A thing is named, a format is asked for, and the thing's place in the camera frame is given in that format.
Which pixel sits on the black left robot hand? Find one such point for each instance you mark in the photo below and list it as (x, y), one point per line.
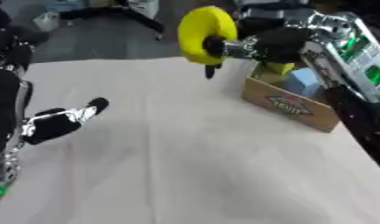
(52, 128)

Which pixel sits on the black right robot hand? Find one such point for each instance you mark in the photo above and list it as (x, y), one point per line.
(280, 43)

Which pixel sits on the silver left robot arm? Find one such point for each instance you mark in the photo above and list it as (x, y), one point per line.
(5, 172)

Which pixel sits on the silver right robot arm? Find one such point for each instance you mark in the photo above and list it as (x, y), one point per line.
(351, 55)

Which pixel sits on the tan cardboard box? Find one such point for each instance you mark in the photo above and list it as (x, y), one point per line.
(295, 106)

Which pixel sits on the yellow block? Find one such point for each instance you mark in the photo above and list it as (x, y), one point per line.
(280, 67)

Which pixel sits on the light blue block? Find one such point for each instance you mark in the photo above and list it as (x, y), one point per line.
(303, 81)

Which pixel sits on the white plastic container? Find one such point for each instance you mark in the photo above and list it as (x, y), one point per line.
(46, 21)

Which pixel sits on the black chair base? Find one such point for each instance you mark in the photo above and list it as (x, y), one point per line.
(129, 16)

